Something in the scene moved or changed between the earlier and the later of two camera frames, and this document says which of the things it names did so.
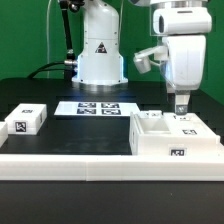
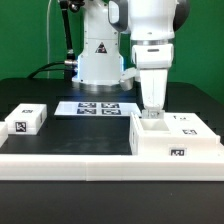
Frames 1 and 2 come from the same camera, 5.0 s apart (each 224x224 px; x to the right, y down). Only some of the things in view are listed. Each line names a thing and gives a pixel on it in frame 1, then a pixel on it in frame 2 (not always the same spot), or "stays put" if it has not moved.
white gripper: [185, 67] → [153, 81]
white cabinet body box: [170, 134] stays put
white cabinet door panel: [150, 114] stays put
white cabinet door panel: [187, 126] stays put
